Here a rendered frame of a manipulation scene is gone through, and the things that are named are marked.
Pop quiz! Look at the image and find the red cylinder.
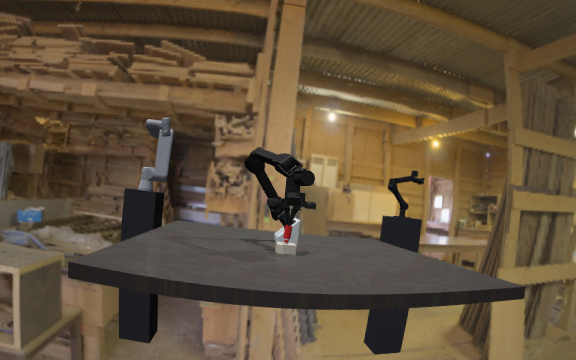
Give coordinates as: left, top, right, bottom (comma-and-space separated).
283, 225, 292, 239

